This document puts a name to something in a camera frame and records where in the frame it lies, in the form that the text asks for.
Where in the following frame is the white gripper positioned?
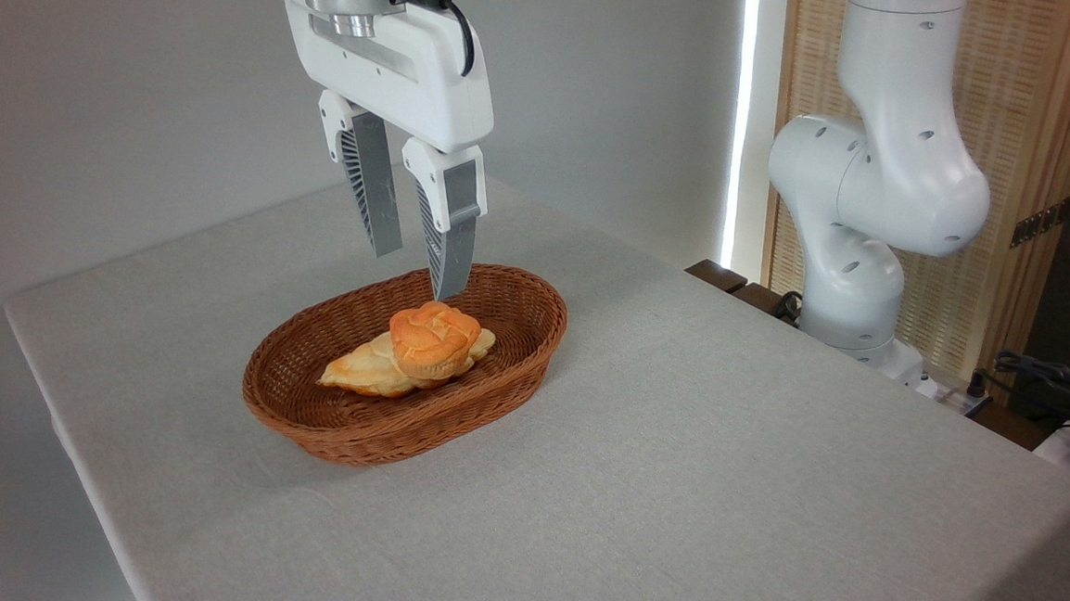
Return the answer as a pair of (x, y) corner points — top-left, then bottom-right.
(264, 0), (503, 305)

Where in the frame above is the round orange bread roll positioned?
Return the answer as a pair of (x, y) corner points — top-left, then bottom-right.
(387, 299), (485, 383)

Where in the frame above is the long pale croissant bread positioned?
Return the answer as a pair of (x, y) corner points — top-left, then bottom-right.
(316, 318), (498, 404)

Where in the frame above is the brown oval wicker basket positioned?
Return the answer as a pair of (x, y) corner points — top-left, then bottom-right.
(237, 249), (571, 479)

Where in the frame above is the light grey tablecloth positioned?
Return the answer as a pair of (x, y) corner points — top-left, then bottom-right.
(0, 143), (1070, 601)

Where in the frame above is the wooden bamboo folding screen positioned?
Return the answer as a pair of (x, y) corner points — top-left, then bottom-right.
(756, 0), (1070, 390)

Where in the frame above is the black screen hinge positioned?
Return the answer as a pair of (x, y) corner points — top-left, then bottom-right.
(1010, 194), (1070, 252)

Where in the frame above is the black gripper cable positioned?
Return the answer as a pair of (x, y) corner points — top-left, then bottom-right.
(391, 0), (479, 79)

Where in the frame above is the black cable bundle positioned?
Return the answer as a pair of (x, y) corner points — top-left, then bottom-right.
(989, 348), (1070, 438)

